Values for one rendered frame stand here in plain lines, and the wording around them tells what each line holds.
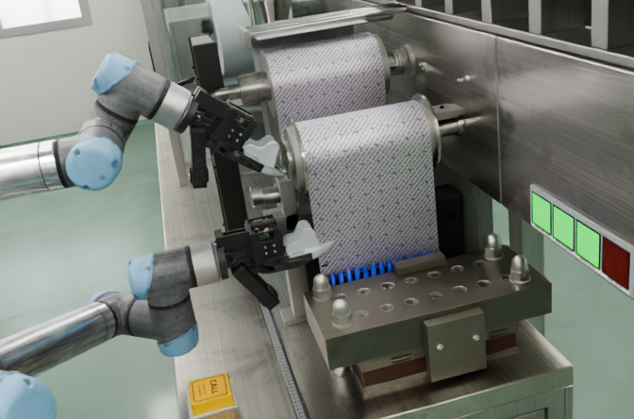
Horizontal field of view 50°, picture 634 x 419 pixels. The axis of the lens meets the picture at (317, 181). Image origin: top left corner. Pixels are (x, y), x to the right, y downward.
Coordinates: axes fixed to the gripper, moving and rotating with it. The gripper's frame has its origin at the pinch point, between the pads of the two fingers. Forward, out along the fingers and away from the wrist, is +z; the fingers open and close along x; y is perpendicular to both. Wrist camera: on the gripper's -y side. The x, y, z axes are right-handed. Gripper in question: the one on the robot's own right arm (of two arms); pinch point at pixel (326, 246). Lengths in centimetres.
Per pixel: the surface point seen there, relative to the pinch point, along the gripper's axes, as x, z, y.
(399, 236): -0.3, 13.9, -1.2
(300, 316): 7.3, -6.0, -17.7
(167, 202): 91, -30, -19
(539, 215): -23.4, 29.4, 8.9
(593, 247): -37.4, 29.4, 9.7
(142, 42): 556, -38, -31
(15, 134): 556, -170, -95
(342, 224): -0.2, 3.4, 3.9
